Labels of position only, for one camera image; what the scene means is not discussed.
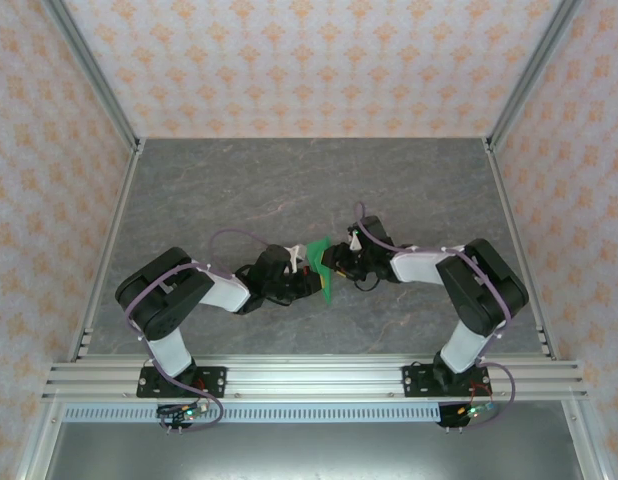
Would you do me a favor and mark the small circuit board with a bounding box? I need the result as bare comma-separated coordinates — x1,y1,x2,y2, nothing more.
156,402,210,421
456,402,495,419

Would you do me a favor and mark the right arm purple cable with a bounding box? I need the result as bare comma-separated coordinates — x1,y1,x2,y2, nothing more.
355,201,516,431

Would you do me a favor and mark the left small circuit board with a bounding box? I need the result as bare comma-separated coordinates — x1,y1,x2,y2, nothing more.
156,402,210,421

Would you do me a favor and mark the green paper sheet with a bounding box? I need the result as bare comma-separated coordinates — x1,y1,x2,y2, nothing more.
306,236,335,306

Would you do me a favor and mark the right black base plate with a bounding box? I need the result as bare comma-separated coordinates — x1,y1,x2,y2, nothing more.
402,364,492,400

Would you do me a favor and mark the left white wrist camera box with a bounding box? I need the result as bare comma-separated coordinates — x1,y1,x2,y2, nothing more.
285,242,309,275

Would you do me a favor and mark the aluminium cross beam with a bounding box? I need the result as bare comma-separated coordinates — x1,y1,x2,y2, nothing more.
41,355,589,401

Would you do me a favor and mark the aluminium side rail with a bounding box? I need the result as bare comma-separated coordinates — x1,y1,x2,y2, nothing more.
483,142,560,362
66,142,146,364

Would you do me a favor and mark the right aluminium frame leg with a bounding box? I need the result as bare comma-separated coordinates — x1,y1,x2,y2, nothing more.
561,399,613,480

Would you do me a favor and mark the right aluminium side rail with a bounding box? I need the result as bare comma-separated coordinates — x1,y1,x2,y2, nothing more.
483,142,560,362

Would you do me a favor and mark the left aluminium side rail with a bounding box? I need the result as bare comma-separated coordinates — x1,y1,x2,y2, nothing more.
66,142,146,364

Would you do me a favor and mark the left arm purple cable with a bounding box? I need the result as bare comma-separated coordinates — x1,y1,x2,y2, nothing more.
123,227,225,435

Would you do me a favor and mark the left aluminium corner post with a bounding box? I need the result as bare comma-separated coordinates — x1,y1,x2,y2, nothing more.
41,0,143,154

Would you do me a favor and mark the right small circuit board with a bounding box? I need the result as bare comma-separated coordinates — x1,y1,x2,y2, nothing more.
456,402,495,419

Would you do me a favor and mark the aluminium frame leg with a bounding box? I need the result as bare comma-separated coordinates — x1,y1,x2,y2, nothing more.
13,399,65,480
561,399,613,480

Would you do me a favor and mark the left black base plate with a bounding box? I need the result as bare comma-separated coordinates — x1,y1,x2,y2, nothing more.
136,366,228,400

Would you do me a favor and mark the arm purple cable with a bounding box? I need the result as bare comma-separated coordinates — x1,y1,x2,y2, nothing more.
123,227,225,435
355,201,516,431

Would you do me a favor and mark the right aluminium corner post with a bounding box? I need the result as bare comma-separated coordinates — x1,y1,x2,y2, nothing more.
483,0,588,154

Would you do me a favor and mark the aluminium corner post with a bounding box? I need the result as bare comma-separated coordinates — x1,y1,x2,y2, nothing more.
483,0,588,154
41,0,143,154

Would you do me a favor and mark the left aluminium frame leg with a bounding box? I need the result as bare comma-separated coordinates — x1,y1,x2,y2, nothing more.
13,399,65,480

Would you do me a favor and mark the grey metal sheet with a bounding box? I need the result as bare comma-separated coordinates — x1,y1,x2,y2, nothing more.
43,422,585,480

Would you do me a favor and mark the grey slotted cable duct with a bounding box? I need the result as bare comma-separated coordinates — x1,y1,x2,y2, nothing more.
62,404,443,424

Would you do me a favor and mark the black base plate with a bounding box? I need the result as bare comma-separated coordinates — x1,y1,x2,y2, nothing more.
402,364,492,400
136,366,228,400

